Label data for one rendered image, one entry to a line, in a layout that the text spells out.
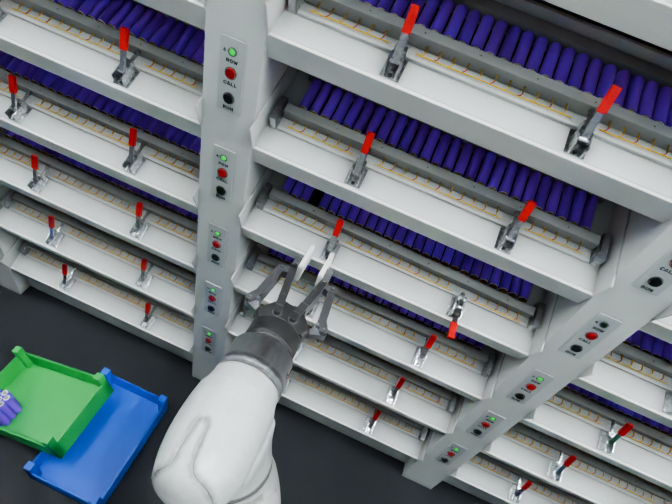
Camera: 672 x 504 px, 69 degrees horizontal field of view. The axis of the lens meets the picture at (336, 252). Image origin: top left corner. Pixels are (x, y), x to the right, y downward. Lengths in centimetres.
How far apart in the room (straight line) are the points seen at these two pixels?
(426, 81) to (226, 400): 49
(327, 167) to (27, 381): 113
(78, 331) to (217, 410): 119
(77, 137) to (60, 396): 74
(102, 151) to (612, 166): 91
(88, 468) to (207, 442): 100
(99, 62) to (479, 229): 71
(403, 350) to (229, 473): 64
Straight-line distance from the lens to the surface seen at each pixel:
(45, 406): 158
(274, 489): 70
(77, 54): 103
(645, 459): 133
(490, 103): 73
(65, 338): 172
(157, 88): 94
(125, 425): 157
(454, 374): 115
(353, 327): 112
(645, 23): 67
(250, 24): 76
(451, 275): 97
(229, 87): 81
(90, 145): 114
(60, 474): 155
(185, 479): 56
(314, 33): 75
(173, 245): 119
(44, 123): 120
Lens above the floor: 145
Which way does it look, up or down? 47 degrees down
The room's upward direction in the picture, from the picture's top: 20 degrees clockwise
